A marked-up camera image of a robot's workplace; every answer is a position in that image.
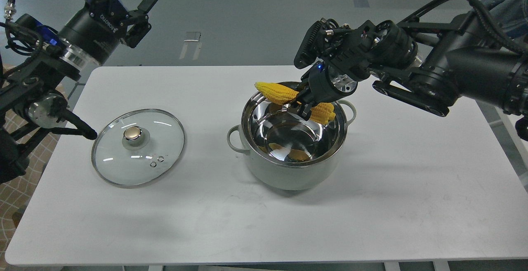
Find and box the yellow corn cob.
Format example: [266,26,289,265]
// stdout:
[254,82,336,125]

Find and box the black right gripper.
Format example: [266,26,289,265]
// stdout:
[283,61,358,120]

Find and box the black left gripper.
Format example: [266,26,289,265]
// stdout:
[58,0,158,65]

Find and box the glass pot lid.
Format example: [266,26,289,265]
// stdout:
[91,108,186,188]

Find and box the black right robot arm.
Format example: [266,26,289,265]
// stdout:
[286,0,527,140]

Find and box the beige checkered cloth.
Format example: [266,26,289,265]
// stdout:
[0,81,71,259]

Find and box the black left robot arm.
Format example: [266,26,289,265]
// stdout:
[0,0,158,183]

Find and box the grey steel cooking pot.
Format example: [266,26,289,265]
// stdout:
[226,92,357,191]

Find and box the person in blue jeans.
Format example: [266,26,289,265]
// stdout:
[481,0,528,39]

